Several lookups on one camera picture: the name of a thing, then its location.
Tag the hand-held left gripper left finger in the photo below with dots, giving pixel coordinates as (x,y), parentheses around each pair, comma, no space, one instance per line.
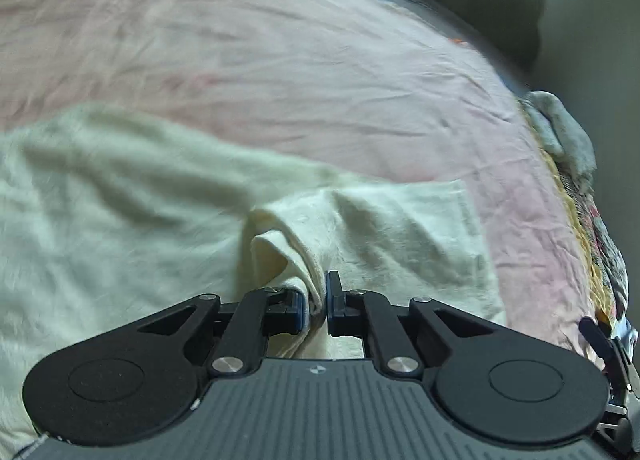
(299,312)

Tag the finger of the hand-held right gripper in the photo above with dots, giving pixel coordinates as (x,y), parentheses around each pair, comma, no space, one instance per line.
(602,345)

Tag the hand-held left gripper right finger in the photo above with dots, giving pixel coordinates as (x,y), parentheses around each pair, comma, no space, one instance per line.
(329,292)

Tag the cream white towel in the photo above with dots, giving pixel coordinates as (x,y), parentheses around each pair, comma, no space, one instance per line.
(150,210)

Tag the printed blanket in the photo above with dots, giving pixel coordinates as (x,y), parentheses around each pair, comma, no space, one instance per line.
(580,174)

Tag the pink bed sheet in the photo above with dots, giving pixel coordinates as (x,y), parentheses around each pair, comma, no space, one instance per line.
(280,64)

